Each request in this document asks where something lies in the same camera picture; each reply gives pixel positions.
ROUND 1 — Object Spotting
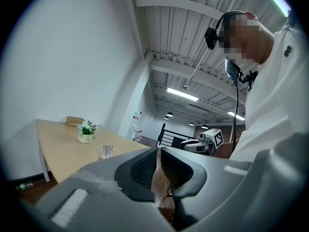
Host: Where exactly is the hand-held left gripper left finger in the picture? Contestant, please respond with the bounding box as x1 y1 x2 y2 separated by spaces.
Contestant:
35 147 176 232

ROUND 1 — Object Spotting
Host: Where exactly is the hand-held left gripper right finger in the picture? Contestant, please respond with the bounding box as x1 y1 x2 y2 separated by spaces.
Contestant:
160 131 309 232

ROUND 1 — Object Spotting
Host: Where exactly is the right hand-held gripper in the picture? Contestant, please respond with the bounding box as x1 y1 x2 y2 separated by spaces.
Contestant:
180 128 223 157

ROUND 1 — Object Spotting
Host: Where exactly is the person's right forearm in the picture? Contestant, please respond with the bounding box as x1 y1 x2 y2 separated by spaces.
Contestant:
212 140 239 160

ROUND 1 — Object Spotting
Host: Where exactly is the long ceiling light strip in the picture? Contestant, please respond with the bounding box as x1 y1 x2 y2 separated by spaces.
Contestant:
166 87 199 102
227 111 245 121

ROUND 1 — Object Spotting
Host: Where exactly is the black metal railing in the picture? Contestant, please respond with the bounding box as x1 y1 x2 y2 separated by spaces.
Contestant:
157 123 194 147

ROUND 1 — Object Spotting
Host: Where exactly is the white pot with flowers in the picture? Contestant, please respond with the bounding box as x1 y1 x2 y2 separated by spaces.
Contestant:
77 120 98 144

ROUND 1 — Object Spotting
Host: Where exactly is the person's white polo shirt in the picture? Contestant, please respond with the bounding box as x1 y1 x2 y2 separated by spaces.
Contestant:
228 15 309 163

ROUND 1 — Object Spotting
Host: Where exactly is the black chest-mounted device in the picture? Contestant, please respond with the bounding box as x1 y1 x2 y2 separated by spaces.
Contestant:
224 58 242 83

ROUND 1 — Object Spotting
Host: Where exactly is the green plastic bottle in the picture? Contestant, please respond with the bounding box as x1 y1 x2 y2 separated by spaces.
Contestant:
15 181 34 191

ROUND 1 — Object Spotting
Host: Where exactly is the white shelf with items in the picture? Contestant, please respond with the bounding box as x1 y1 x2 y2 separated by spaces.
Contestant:
131 110 143 143

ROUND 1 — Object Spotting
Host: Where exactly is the wooden tissue box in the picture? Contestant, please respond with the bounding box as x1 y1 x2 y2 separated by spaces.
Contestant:
66 116 85 127

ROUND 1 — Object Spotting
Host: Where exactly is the person's head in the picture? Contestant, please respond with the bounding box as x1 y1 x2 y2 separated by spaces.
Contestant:
223 11 276 66

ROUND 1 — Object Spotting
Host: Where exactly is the black gooseneck mount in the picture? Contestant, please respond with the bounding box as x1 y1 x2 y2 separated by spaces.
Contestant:
231 70 259 152

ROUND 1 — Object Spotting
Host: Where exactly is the black head camera with band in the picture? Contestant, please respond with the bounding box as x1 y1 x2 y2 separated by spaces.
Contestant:
204 10 246 51

